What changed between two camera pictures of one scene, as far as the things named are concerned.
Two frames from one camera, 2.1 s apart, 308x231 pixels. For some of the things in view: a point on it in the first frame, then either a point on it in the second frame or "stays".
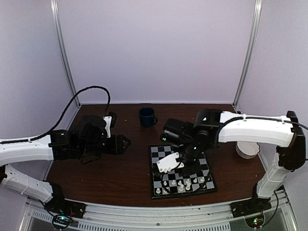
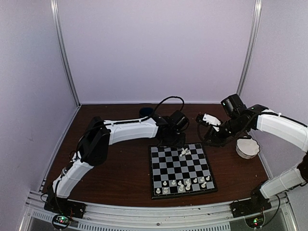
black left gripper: x=117 y=147 to x=180 y=144
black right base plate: x=254 y=205 stays
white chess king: x=187 y=187 stays
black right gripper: x=195 y=167 to x=215 y=137
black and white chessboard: x=170 y=184 stays
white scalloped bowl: x=247 y=149 stays
